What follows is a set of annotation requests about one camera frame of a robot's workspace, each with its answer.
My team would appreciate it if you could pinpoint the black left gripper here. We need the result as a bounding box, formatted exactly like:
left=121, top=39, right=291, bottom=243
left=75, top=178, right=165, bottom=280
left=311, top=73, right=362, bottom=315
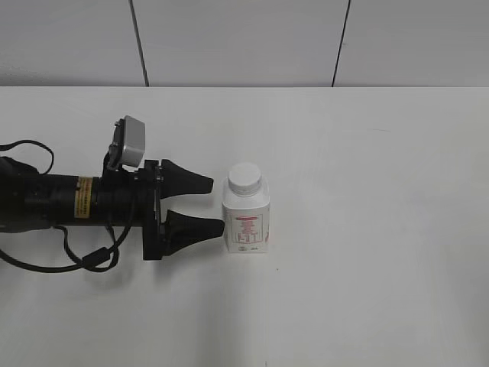
left=95, top=159, right=225, bottom=261

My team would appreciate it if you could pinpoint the white yili changqing bottle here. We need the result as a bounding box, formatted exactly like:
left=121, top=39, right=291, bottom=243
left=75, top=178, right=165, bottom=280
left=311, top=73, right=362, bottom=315
left=222, top=173, right=270, bottom=254

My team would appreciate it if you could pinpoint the white bottle cap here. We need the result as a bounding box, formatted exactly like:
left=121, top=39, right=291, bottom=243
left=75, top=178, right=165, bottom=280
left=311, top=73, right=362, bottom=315
left=228, top=162, right=262, bottom=196

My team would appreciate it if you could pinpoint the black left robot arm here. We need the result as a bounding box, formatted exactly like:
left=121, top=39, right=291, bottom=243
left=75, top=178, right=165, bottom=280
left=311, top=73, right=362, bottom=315
left=1, top=159, right=225, bottom=261

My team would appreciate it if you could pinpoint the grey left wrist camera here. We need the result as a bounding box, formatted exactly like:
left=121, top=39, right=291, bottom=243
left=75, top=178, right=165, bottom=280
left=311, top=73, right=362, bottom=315
left=106, top=115, right=146, bottom=171

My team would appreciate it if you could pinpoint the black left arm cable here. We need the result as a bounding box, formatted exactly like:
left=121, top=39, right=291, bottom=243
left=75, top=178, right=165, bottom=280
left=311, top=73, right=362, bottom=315
left=0, top=140, right=138, bottom=273

